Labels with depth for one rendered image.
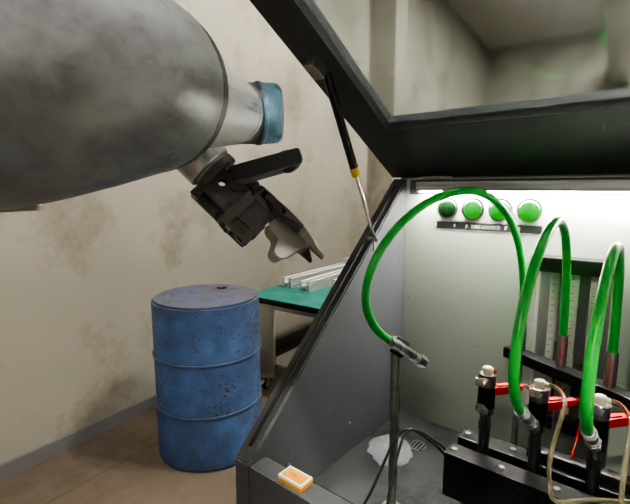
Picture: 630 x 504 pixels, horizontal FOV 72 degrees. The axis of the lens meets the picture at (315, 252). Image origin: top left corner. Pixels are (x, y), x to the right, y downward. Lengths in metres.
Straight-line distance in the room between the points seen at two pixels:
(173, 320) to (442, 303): 1.46
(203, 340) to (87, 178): 2.04
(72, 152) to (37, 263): 2.45
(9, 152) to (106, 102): 0.04
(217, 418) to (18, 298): 1.15
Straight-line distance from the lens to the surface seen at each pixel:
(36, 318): 2.68
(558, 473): 0.87
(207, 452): 2.48
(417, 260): 1.13
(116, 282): 2.85
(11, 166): 0.19
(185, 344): 2.25
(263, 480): 0.84
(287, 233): 0.65
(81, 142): 0.19
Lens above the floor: 1.43
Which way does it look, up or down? 8 degrees down
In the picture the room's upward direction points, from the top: straight up
